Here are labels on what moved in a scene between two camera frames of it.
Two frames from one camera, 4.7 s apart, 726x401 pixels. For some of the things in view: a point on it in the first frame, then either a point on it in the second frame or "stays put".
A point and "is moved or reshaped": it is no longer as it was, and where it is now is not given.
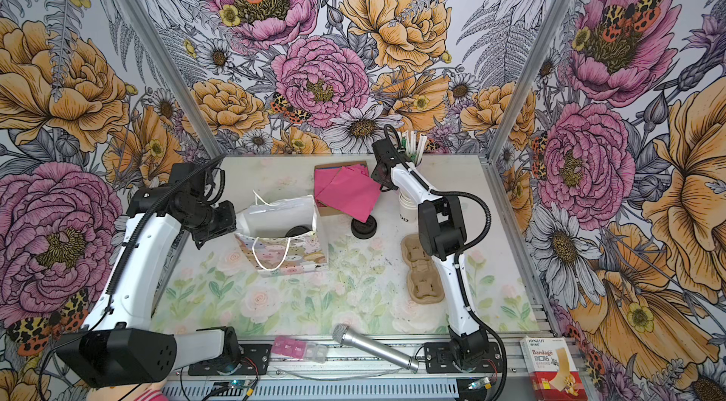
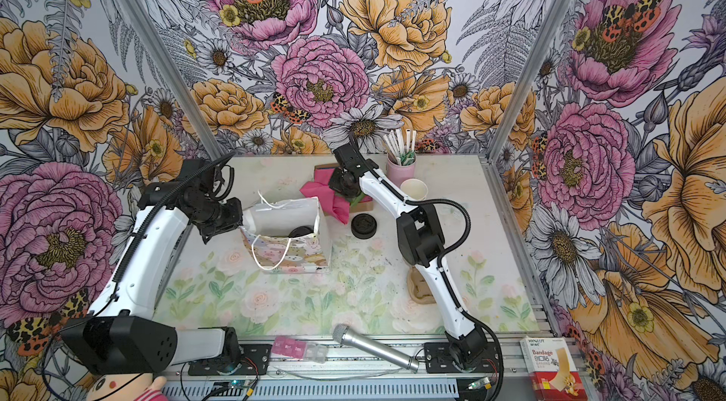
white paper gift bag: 284,235 stays put
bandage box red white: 552,369 stays put
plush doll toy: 142,392 stays put
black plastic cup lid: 297,230 stays put
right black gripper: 375,176 -> 338,171
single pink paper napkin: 350,189 is moved or reshaped
